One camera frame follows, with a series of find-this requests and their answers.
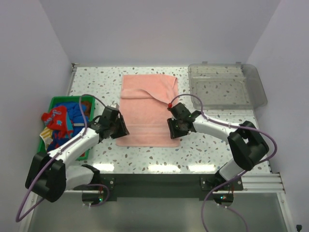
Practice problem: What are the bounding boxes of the clear plastic container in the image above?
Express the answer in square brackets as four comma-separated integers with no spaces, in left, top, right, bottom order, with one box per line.
[188,63,267,110]

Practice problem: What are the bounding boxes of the red patterned towel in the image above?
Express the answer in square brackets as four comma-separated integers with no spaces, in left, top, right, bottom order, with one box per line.
[41,106,73,133]

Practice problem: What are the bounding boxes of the brown towel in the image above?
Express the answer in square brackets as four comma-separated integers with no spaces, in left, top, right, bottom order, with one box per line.
[81,101,92,117]

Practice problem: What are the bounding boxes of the yellow striped towel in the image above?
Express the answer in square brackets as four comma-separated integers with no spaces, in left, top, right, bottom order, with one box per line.
[40,127,53,146]

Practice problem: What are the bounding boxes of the green plastic bin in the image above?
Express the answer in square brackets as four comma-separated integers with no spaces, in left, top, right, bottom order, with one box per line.
[38,96,95,152]

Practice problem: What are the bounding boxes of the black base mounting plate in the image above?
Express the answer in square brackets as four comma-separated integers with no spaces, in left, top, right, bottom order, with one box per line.
[71,173,243,203]

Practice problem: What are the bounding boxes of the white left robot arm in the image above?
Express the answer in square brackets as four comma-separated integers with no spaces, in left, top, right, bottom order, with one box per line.
[25,106,129,203]

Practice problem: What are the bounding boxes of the pink towel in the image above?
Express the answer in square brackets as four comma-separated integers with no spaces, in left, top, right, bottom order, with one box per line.
[116,74,180,147]

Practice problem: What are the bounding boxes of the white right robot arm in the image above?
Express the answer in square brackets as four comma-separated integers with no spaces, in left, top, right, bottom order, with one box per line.
[167,103,269,190]

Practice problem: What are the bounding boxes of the blue towel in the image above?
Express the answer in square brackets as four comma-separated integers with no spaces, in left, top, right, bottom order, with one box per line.
[55,102,84,137]

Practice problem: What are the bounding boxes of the aluminium frame rail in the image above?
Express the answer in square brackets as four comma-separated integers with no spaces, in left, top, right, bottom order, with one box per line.
[30,63,287,194]

